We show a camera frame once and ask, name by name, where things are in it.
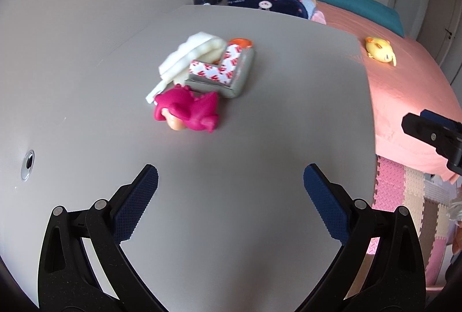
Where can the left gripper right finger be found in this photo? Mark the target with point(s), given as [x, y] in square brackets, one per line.
[328, 202]

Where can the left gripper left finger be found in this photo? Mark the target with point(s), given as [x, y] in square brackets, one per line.
[130, 202]

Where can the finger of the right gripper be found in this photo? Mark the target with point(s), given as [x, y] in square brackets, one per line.
[441, 120]
[420, 128]

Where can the pink bed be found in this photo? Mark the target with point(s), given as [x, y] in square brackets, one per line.
[414, 84]

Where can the yellow plush chick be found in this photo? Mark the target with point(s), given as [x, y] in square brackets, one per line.
[380, 50]

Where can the metal desk grommet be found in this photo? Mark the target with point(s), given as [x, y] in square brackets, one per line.
[27, 165]

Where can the pink doll toy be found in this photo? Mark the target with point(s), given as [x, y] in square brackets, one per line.
[181, 107]

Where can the teal pillow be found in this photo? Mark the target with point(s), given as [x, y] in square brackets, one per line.
[374, 11]

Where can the white folded cloth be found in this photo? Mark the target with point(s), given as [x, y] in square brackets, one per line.
[176, 63]

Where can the orange toy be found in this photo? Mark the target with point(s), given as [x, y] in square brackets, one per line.
[242, 42]

